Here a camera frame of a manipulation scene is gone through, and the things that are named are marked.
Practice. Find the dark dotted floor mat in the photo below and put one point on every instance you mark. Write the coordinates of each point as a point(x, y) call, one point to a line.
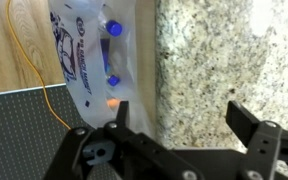
point(17, 133)

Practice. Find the clear printed plastic bag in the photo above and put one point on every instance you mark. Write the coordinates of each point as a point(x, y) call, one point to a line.
point(84, 83)

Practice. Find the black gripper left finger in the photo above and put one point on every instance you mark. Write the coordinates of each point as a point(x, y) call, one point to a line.
point(130, 150)

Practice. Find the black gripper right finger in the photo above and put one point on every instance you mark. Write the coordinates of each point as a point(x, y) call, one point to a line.
point(264, 143)

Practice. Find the wooden counter cabinet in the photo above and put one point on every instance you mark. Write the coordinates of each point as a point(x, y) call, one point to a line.
point(145, 50)

